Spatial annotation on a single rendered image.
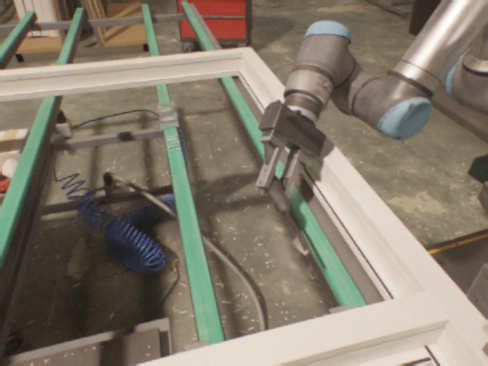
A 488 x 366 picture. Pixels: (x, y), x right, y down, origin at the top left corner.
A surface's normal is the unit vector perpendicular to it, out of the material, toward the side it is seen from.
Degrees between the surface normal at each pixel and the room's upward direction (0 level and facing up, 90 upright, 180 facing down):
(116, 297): 0
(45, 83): 90
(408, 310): 0
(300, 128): 63
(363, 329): 0
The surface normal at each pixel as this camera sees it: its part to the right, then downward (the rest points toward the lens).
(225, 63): 0.25, 0.59
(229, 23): -0.12, 0.61
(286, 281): -0.02, -0.79
